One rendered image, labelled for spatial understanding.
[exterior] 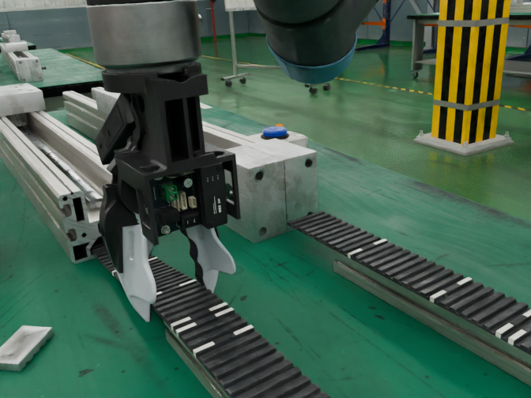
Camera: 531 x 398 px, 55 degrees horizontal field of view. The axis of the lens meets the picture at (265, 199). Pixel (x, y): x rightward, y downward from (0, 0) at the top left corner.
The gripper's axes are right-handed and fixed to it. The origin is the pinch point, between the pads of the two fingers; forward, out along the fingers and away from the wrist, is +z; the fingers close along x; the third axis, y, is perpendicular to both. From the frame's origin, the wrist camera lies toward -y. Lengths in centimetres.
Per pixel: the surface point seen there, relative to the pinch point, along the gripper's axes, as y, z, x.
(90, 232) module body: -17.9, -0.3, -2.4
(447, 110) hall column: -189, 56, 287
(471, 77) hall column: -172, 32, 286
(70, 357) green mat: -0.9, 3.0, -9.5
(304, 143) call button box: -25.8, -1.9, 35.1
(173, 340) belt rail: 3.9, 2.0, -2.1
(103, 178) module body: -25.8, -3.8, 2.3
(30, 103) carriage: -75, -7, 3
